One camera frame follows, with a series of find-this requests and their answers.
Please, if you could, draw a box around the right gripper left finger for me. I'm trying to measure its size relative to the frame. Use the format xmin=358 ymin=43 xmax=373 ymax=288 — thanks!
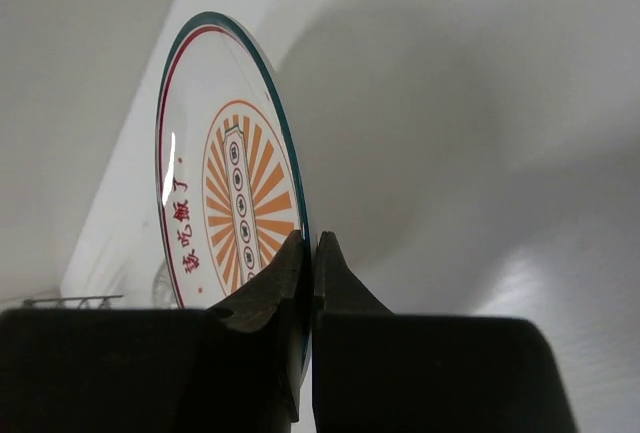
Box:
xmin=206 ymin=230 xmax=311 ymax=432

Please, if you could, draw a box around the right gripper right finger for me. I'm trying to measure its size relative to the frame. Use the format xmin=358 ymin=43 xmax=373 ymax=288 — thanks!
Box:
xmin=312 ymin=232 xmax=578 ymax=432

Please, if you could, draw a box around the orange sunburst plate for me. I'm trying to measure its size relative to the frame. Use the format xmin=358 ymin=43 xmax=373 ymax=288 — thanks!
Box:
xmin=154 ymin=11 xmax=314 ymax=394

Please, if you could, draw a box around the clear glass plate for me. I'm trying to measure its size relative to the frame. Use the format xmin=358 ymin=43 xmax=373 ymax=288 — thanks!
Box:
xmin=151 ymin=263 xmax=179 ymax=309

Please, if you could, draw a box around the grey wire dish rack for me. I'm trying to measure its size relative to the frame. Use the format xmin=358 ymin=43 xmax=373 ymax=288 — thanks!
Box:
xmin=21 ymin=295 xmax=124 ymax=310

